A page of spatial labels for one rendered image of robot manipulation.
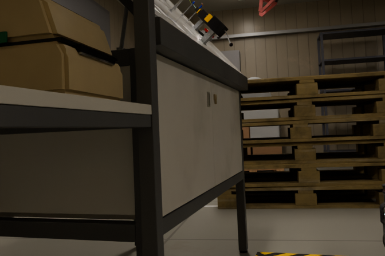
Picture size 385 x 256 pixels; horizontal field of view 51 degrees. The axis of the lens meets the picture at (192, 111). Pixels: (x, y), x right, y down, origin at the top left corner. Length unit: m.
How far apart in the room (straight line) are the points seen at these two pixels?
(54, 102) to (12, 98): 0.07
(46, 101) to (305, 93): 2.73
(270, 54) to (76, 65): 7.36
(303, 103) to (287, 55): 4.82
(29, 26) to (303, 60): 7.41
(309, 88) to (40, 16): 2.66
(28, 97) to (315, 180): 2.80
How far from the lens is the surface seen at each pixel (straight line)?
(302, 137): 3.14
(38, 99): 0.51
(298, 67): 7.90
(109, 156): 0.96
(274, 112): 6.89
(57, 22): 0.67
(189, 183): 1.19
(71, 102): 0.57
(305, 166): 3.14
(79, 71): 0.65
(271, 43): 7.97
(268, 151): 5.11
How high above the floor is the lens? 0.60
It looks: 3 degrees up
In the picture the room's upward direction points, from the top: 2 degrees counter-clockwise
